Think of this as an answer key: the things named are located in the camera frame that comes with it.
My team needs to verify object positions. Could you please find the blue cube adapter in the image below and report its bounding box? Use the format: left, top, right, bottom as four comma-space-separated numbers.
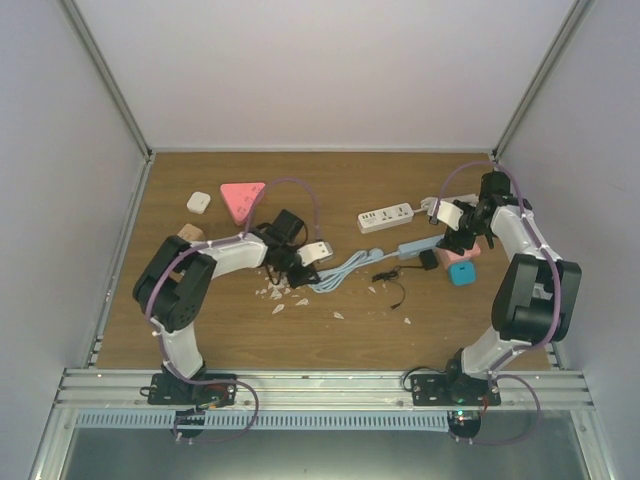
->
447, 261, 477, 287

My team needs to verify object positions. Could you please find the white power strip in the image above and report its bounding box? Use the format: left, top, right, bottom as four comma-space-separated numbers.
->
357, 203, 414, 234

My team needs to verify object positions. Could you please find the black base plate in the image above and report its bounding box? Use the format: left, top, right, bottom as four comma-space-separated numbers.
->
400, 369, 502, 407
139, 371, 237, 408

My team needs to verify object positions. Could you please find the grey slotted cable duct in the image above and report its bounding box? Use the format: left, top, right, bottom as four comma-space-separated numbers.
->
75, 409, 449, 432

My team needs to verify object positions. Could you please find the pink block socket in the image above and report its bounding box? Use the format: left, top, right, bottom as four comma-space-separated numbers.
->
435, 243, 481, 270

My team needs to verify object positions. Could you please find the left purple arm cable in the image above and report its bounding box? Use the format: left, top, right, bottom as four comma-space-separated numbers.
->
142, 177, 324, 381

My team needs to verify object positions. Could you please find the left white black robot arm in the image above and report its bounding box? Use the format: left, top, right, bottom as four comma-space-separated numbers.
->
132, 210, 333, 404

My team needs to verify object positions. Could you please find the thin black cable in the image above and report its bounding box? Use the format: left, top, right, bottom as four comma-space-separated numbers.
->
372, 267, 424, 314

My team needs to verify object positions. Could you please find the light blue cable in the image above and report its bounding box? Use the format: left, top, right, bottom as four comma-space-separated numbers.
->
307, 248, 401, 295

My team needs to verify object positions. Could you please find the pink triangular power socket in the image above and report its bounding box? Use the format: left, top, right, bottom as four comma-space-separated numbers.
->
219, 182, 265, 226

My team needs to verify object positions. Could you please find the aluminium frame rail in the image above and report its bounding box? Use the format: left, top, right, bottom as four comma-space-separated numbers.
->
54, 369, 594, 411

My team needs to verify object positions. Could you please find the small white charger plug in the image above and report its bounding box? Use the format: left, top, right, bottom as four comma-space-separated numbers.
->
186, 191, 211, 215

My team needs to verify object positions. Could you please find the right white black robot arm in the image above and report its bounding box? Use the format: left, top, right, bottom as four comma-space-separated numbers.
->
433, 170, 582, 405

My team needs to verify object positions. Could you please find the black charger plug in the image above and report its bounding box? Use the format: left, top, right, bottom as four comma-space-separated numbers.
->
418, 249, 439, 271

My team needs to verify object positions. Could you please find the light blue power strip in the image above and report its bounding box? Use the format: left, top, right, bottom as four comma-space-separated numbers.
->
396, 235, 443, 260

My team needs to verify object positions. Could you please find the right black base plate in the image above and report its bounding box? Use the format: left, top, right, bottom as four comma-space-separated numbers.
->
400, 369, 502, 407

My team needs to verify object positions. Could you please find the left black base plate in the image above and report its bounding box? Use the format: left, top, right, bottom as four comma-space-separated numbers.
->
139, 371, 237, 408

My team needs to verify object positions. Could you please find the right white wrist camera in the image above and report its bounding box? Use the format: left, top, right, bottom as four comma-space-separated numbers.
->
427, 200, 464, 231

